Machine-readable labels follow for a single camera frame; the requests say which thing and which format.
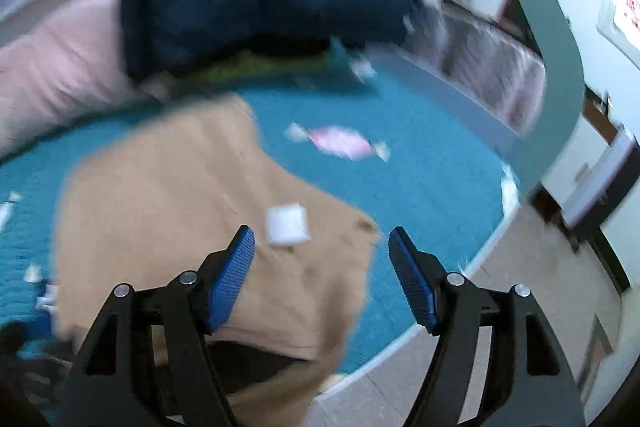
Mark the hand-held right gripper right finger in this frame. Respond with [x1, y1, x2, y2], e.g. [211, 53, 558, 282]
[389, 227, 586, 427]

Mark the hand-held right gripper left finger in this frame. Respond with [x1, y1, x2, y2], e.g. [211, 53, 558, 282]
[50, 225, 256, 427]

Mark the tan garment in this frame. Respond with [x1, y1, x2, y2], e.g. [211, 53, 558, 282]
[52, 94, 381, 427]

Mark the teal candy print blanket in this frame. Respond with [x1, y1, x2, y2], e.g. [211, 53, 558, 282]
[0, 72, 521, 423]

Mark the grey patterned rug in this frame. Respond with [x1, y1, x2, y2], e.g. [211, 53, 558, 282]
[432, 2, 547, 135]

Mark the pink pillow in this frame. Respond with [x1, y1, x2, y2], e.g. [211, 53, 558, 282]
[0, 0, 146, 158]

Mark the teal curved bed frame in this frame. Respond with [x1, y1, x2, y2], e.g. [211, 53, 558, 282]
[370, 0, 587, 195]

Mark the wall poster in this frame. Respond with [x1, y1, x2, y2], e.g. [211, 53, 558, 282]
[596, 0, 640, 70]

